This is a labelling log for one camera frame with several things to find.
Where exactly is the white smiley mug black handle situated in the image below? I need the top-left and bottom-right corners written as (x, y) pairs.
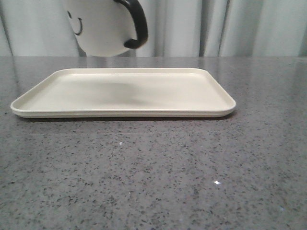
top-left (62, 0), bottom-right (148, 57)

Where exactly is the cream rectangular plastic tray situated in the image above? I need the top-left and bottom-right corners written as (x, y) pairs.
top-left (11, 68), bottom-right (236, 118)

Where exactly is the grey pleated curtain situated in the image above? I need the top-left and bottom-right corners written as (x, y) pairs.
top-left (0, 0), bottom-right (307, 57)

